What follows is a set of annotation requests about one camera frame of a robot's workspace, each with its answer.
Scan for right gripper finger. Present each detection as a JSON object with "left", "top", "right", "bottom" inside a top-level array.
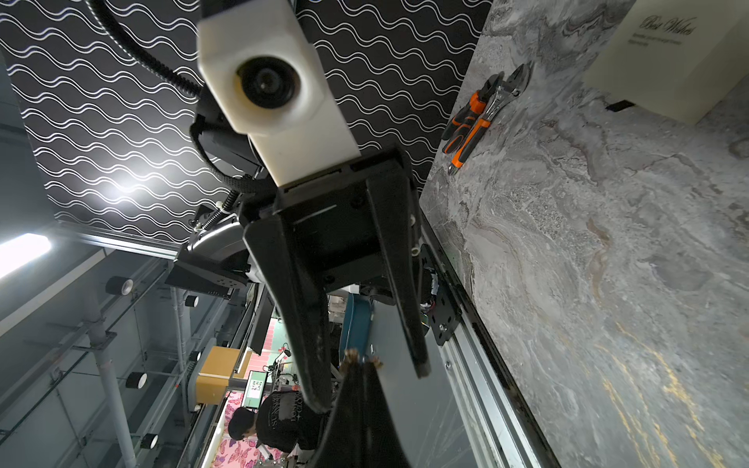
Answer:
[{"left": 309, "top": 363, "right": 410, "bottom": 468}]

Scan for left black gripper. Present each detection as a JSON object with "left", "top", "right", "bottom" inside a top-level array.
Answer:
[{"left": 242, "top": 146, "right": 431, "bottom": 413}]

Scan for cream jewelry box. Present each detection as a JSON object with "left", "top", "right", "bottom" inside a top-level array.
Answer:
[{"left": 583, "top": 0, "right": 748, "bottom": 125}]

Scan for gold earring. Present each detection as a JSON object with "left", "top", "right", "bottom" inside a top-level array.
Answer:
[{"left": 339, "top": 348, "right": 382, "bottom": 374}]

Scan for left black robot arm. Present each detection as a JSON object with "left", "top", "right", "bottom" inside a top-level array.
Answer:
[{"left": 168, "top": 146, "right": 430, "bottom": 413}]

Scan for orange black pliers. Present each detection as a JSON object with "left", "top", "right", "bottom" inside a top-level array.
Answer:
[{"left": 441, "top": 72, "right": 505, "bottom": 154}]

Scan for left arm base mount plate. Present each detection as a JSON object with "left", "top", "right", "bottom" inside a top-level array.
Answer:
[{"left": 421, "top": 247, "right": 461, "bottom": 346}]

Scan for aluminium front rail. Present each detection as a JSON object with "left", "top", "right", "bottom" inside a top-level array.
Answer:
[{"left": 432, "top": 315, "right": 563, "bottom": 468}]

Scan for orange handled adjustable wrench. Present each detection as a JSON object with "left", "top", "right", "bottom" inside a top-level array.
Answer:
[{"left": 447, "top": 62, "right": 534, "bottom": 176}]

